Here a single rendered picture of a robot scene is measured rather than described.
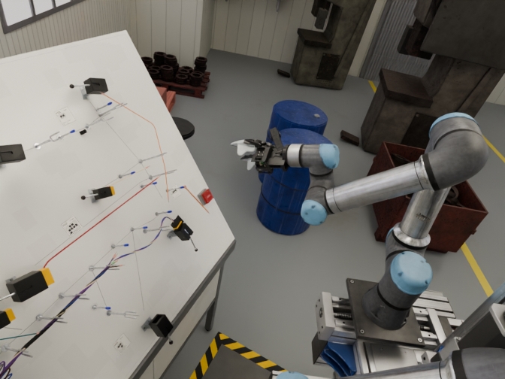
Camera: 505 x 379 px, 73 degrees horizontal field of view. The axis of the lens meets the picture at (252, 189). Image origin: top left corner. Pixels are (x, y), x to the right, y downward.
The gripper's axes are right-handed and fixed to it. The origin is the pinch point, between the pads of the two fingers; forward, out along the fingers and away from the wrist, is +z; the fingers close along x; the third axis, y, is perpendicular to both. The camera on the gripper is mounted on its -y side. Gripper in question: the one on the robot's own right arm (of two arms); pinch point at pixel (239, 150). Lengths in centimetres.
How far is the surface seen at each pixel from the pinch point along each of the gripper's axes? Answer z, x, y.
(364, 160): 17, 273, -195
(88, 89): 38, -36, 4
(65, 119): 43, -34, 15
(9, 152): 34, -45, 36
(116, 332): 27, 10, 67
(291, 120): 52, 126, -130
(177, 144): 36.4, 6.4, -8.1
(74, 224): 36, -17, 43
